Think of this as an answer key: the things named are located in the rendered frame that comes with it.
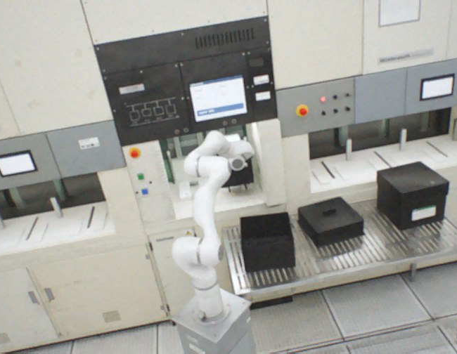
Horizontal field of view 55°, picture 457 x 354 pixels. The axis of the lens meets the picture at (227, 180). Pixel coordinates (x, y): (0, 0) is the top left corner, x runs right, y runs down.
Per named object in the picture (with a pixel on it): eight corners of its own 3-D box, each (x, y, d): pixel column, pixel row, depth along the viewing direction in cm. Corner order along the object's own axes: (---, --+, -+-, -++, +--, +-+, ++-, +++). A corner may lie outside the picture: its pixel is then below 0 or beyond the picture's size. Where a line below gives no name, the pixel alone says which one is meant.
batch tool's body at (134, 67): (172, 331, 302) (91, 48, 209) (169, 249, 386) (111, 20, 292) (295, 306, 307) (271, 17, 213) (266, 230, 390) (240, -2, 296)
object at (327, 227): (317, 248, 241) (316, 229, 234) (297, 220, 266) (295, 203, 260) (365, 234, 245) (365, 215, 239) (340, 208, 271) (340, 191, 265)
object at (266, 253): (242, 241, 256) (239, 216, 248) (290, 235, 254) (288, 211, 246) (244, 272, 232) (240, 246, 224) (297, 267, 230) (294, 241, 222)
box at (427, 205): (399, 232, 243) (402, 193, 231) (374, 206, 268) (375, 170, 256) (446, 220, 247) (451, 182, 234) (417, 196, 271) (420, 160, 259)
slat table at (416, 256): (252, 390, 255) (235, 294, 218) (236, 315, 307) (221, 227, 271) (462, 345, 262) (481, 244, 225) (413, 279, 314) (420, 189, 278)
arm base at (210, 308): (214, 331, 200) (207, 301, 191) (183, 315, 211) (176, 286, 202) (238, 304, 212) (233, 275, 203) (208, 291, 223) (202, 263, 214)
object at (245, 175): (219, 194, 272) (211, 148, 257) (215, 179, 289) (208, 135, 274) (257, 187, 273) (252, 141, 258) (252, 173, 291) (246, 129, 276)
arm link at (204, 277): (213, 291, 196) (204, 249, 184) (176, 287, 202) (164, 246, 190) (221, 273, 206) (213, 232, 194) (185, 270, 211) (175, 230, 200)
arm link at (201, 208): (191, 264, 200) (225, 267, 195) (181, 263, 189) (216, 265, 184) (203, 160, 211) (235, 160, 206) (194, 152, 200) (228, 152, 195)
